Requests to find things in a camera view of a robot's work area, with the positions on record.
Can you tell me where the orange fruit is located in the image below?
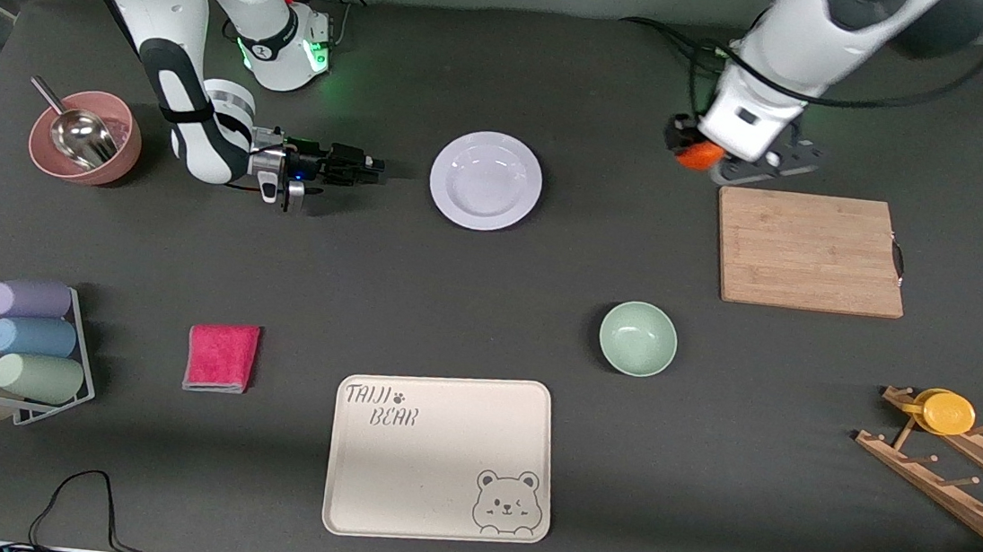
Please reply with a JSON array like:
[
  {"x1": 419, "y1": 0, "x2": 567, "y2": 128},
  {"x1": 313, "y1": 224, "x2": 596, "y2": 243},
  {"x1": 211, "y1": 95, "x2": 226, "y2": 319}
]
[{"x1": 678, "y1": 139, "x2": 727, "y2": 174}]

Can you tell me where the white round plate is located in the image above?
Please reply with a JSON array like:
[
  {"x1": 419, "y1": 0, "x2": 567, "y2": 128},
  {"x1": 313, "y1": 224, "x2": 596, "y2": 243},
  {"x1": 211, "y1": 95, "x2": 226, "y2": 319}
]
[{"x1": 426, "y1": 127, "x2": 547, "y2": 236}]

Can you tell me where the wooden cutting board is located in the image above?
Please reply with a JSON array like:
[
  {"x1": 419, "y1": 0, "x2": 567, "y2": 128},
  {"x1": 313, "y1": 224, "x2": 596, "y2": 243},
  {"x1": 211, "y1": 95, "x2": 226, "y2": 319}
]
[{"x1": 709, "y1": 186, "x2": 914, "y2": 320}]

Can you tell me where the pink bowl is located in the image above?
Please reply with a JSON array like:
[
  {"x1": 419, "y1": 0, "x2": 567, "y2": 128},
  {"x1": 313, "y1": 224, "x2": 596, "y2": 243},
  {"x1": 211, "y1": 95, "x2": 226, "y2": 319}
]
[{"x1": 25, "y1": 85, "x2": 147, "y2": 190}]

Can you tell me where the light green bowl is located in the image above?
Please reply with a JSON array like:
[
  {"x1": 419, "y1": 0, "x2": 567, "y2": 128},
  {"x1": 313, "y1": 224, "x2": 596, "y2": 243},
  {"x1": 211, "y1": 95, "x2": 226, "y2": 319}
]
[{"x1": 596, "y1": 298, "x2": 681, "y2": 381}]

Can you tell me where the pink folded cloth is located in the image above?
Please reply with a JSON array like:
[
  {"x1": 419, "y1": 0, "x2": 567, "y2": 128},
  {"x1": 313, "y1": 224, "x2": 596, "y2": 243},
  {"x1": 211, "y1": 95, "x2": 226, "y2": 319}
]
[{"x1": 182, "y1": 319, "x2": 262, "y2": 398}]

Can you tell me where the metal scoop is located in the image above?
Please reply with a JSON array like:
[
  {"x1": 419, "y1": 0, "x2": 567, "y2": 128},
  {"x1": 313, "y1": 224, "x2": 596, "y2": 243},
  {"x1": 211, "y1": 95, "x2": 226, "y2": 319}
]
[{"x1": 22, "y1": 75, "x2": 126, "y2": 171}]

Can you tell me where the purple cup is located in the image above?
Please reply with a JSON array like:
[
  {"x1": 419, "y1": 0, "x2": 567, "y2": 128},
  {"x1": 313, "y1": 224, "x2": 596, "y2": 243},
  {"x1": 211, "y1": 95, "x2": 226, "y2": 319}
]
[{"x1": 0, "y1": 276, "x2": 75, "y2": 324}]

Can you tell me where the cream tray with bear print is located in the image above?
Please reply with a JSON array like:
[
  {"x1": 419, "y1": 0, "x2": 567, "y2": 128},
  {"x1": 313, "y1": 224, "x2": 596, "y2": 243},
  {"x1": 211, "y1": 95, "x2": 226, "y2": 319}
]
[{"x1": 320, "y1": 363, "x2": 564, "y2": 552}]

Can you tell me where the blue cup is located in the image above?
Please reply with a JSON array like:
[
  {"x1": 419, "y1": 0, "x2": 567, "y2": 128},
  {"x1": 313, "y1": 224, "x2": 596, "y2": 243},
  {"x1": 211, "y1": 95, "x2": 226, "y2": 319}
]
[{"x1": 0, "y1": 314, "x2": 79, "y2": 361}]

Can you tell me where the green cup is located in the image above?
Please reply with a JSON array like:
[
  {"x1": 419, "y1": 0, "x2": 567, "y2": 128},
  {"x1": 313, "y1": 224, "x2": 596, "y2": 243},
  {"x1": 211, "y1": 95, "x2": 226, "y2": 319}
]
[{"x1": 0, "y1": 350, "x2": 88, "y2": 407}]

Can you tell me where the yellow cup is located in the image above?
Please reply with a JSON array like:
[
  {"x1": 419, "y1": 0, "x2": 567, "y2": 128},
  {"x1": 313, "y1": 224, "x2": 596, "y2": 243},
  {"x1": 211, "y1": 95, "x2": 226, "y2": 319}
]
[{"x1": 909, "y1": 386, "x2": 979, "y2": 439}]

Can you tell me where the wooden dish rack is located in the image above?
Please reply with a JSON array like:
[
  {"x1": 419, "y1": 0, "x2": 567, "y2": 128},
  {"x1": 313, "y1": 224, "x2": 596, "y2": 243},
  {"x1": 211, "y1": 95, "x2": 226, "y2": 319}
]
[{"x1": 844, "y1": 382, "x2": 983, "y2": 552}]

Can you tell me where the black left arm base cable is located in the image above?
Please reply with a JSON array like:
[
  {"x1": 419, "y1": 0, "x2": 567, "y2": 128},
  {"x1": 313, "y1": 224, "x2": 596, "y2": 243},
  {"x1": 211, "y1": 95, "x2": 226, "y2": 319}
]
[{"x1": 615, "y1": 13, "x2": 738, "y2": 79}]

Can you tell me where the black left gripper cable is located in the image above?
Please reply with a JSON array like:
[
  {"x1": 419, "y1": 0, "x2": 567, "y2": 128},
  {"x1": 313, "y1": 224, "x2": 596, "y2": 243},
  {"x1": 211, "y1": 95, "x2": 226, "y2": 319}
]
[{"x1": 683, "y1": 0, "x2": 983, "y2": 171}]

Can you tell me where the white wire cup rack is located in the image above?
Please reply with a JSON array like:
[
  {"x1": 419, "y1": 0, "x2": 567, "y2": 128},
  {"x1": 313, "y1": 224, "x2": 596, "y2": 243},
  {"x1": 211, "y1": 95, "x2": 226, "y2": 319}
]
[{"x1": 0, "y1": 269, "x2": 107, "y2": 434}]

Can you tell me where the thin black cable loop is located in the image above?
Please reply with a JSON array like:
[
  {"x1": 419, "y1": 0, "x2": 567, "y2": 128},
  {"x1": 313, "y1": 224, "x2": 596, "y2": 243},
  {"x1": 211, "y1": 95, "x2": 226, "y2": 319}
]
[{"x1": 0, "y1": 461, "x2": 256, "y2": 552}]

